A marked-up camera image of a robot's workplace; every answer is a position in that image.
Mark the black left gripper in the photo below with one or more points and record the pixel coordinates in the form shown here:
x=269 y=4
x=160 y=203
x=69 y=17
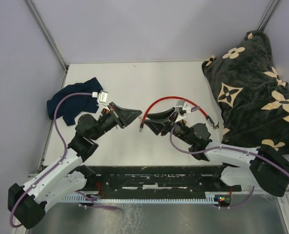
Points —
x=123 y=117

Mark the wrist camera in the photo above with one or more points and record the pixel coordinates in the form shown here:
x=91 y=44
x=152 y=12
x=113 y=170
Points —
x=182 y=110
x=101 y=98

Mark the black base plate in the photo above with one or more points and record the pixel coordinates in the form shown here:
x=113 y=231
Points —
x=197 y=178

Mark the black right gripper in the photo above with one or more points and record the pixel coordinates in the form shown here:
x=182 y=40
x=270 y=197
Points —
x=158 y=126

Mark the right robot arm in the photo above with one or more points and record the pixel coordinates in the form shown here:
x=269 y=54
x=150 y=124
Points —
x=262 y=166

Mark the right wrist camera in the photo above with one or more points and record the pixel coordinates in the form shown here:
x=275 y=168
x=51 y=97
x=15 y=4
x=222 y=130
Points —
x=182 y=110

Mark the red cable lock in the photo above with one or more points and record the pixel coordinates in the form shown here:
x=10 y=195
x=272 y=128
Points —
x=167 y=100

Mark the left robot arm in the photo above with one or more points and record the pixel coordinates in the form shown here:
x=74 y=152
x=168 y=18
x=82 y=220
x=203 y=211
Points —
x=28 y=203

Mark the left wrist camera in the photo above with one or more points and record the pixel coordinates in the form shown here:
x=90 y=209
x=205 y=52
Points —
x=101 y=98

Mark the navy blue cloth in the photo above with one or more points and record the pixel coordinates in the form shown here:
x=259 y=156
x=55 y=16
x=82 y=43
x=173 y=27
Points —
x=74 y=105

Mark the black floral blanket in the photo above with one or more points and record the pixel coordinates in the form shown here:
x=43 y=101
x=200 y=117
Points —
x=253 y=100

